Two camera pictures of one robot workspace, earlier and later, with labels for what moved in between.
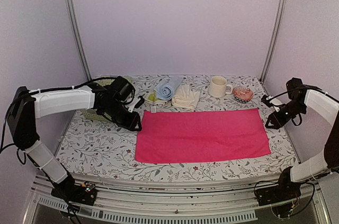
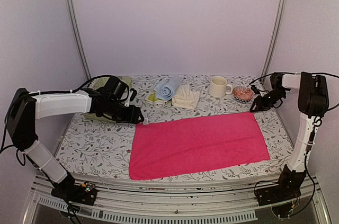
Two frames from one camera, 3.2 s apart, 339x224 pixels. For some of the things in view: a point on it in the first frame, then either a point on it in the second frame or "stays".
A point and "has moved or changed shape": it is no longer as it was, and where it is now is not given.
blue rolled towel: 165,91 stays
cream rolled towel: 185,96 stays
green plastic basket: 94,114 stays
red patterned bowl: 242,93 stays
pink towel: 169,135 has moved or changed shape
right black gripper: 273,116 -> 261,105
